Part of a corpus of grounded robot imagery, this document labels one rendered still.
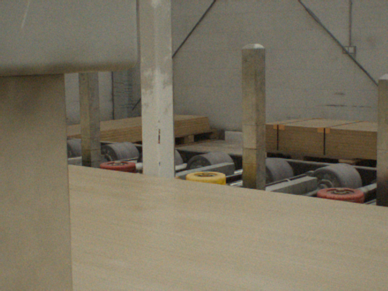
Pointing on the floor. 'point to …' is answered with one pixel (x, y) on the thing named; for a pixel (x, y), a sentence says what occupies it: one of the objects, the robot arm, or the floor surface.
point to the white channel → (156, 87)
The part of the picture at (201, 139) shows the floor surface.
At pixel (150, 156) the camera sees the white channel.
